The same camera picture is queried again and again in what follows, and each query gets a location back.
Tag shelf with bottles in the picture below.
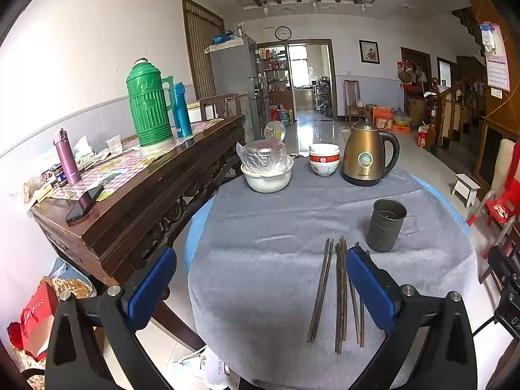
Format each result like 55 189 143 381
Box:
258 46 291 108

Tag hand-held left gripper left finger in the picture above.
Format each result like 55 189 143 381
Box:
45 246 178 390

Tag wooden chair with open back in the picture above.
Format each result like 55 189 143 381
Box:
199 93 241 122

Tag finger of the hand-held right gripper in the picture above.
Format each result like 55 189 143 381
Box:
487 247 520 295

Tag clear plastic bag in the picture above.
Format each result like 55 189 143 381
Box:
237 139 291 173

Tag grey table cloth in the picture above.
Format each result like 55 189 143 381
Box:
188 158 478 388

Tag golden electric kettle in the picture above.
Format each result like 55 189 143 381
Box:
340 116 401 188

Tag white plastic basin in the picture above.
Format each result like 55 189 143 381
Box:
241 156 294 194

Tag purple drink bottle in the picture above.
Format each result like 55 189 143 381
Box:
53 129 83 185

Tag checkered table cover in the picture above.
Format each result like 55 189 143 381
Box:
41 118 224 204

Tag orange cardboard box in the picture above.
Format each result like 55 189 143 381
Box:
371 106 393 131

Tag black smartphone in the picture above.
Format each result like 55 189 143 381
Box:
65 185 105 225

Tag brown wooden door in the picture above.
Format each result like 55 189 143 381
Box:
181 0 225 100

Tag pink wall calendar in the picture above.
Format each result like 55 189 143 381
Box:
479 22 510 92

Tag small white step stool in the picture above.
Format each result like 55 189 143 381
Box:
451 173 482 208

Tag red paper bag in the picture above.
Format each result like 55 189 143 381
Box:
8 280 59 362

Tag grey refrigerator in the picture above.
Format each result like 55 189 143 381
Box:
205 36 271 141

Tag green thermos flask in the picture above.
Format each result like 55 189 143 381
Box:
125 59 176 148

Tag white appliance base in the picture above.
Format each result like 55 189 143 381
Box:
171 345 232 390

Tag crumpled plastic bag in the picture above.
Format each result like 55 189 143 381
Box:
73 135 99 160

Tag blue table cover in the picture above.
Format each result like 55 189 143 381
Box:
184 162 472 273

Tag red plastic chair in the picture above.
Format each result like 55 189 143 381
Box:
467 189 520 261

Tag wooden staircase railing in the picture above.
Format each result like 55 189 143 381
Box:
431 77 488 147

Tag tall-backed wooden chair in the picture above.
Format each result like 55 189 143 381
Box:
344 79 368 122

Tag framed wall picture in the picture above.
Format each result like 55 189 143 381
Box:
358 40 380 64

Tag small white desk fan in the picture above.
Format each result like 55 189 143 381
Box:
263 121 286 141

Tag white bowl with red emblem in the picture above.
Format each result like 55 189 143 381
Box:
309 159 339 178

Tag pile of snack packets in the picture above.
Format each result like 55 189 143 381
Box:
20 173 57 209

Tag dark grey chopstick holder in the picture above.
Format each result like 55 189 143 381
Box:
366 199 408 253

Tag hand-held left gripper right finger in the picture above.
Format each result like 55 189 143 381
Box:
345 243 478 390

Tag blue thermos flask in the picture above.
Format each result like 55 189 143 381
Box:
173 82 193 139

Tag row of dark chopsticks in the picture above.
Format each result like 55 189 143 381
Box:
306 235 365 355

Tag carved dark wooden sideboard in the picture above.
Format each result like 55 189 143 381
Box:
30 114 246 352

